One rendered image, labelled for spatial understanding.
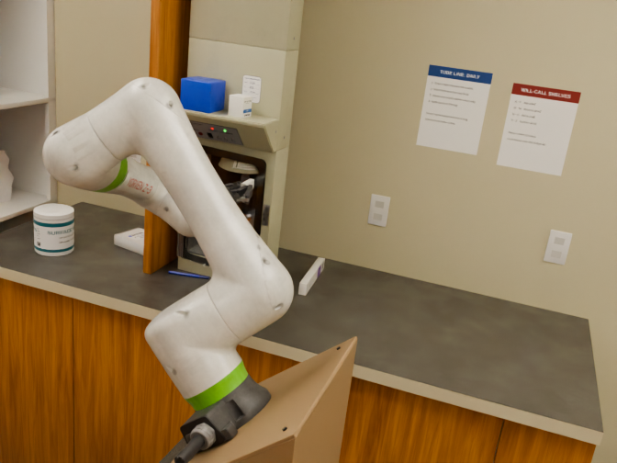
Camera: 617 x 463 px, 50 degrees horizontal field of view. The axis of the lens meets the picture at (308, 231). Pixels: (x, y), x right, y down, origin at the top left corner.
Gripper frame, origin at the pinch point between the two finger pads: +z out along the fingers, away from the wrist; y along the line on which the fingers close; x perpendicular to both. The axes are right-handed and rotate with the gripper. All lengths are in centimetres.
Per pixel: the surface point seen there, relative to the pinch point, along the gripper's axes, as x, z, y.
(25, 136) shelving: 14, 51, 127
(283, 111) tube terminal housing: -22.1, 11.0, -5.1
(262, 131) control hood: -17.4, -1.3, -3.7
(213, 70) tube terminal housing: -31.4, 8.5, 18.0
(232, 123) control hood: -18.5, -2.4, 5.2
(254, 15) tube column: -48.9, 8.5, 5.7
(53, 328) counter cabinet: 56, -18, 57
